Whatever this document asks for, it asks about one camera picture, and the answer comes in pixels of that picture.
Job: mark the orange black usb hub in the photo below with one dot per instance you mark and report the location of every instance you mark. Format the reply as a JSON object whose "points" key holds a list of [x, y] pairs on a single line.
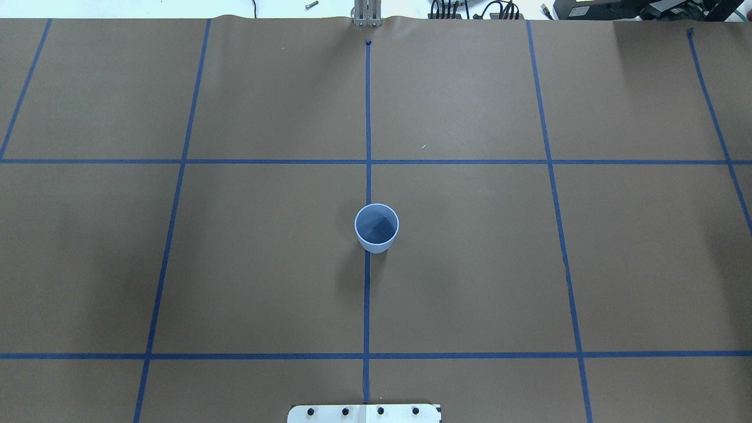
{"points": [[507, 11], [448, 10]]}

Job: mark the aluminium frame post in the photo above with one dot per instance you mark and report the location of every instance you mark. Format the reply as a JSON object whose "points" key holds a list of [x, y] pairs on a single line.
{"points": [[367, 13]]}

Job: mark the black laptop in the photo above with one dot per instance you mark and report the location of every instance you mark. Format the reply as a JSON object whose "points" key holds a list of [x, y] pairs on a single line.
{"points": [[705, 11]]}

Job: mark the light blue plastic cup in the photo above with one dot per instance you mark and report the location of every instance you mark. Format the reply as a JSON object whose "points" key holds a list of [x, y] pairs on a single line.
{"points": [[376, 226]]}

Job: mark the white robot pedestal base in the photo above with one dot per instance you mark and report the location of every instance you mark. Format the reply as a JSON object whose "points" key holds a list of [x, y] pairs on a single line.
{"points": [[366, 413]]}

